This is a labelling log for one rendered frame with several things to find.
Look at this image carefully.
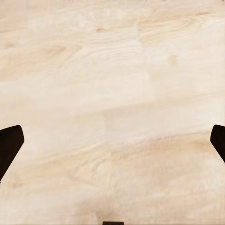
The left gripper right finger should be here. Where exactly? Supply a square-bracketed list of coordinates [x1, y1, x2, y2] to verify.
[210, 124, 225, 162]

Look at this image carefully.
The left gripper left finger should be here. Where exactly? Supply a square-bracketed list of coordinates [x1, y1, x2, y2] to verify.
[0, 125, 24, 181]

